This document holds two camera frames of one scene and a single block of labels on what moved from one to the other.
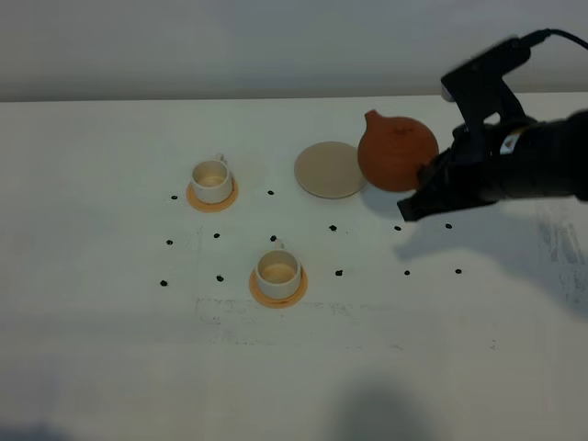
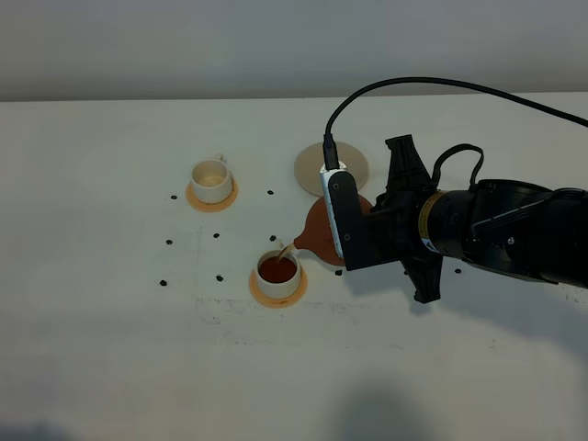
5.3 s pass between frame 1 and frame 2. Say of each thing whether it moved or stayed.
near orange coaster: stayed
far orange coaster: stayed
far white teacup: stayed
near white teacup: stayed
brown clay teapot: moved
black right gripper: moved
